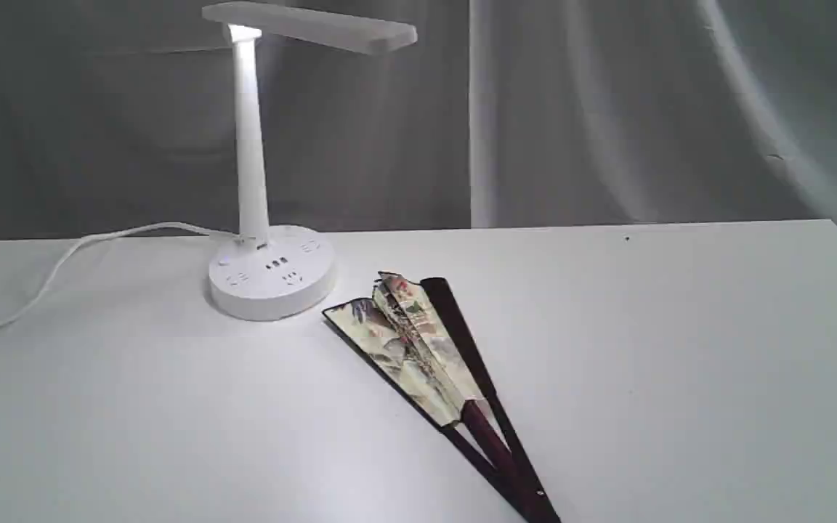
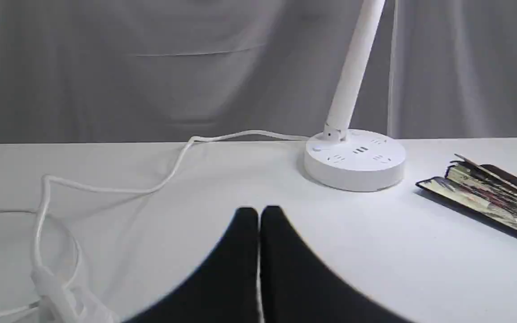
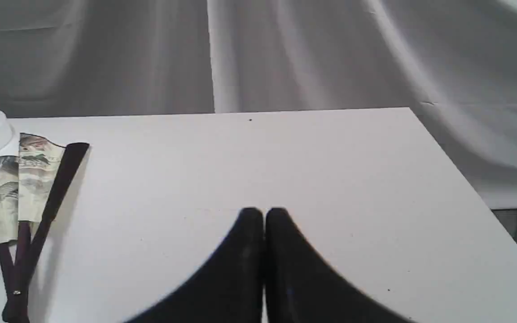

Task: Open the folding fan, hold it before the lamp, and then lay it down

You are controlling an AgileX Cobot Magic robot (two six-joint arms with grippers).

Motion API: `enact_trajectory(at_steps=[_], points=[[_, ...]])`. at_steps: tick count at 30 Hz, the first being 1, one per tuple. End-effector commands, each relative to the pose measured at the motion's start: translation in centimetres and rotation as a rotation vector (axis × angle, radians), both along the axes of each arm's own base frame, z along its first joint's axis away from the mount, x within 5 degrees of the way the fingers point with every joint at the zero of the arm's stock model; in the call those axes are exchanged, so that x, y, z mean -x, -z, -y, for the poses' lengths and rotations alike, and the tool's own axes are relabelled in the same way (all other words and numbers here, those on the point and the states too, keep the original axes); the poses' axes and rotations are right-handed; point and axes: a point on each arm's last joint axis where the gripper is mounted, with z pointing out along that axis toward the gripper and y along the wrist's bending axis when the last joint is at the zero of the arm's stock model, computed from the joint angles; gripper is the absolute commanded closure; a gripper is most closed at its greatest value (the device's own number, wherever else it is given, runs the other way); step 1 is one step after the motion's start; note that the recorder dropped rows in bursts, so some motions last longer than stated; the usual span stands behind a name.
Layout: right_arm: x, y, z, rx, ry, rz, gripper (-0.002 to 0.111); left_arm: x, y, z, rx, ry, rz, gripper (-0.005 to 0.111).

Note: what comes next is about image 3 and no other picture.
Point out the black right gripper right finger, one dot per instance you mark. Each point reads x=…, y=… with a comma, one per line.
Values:
x=300, y=287

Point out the white backdrop curtain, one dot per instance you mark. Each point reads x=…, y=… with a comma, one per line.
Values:
x=453, y=62

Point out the painted paper folding fan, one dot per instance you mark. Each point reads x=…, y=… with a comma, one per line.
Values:
x=33, y=185

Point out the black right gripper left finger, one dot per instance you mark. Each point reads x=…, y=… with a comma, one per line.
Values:
x=228, y=288

